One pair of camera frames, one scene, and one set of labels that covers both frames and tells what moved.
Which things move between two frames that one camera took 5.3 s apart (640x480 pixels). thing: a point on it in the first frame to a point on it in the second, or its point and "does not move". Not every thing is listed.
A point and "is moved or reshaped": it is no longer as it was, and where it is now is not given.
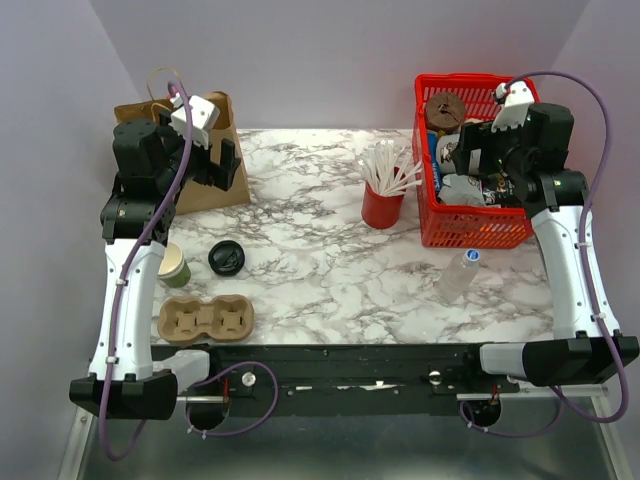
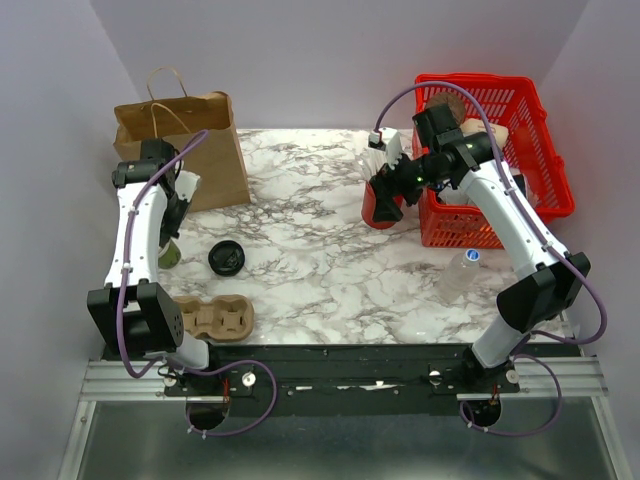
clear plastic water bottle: [458, 274] does not move
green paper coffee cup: [174, 270] is moved or reshaped
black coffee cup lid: [226, 257] does not move
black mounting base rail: [342, 372] does not move
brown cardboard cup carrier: [226, 317] does not move
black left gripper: [220, 175] to [171, 229]
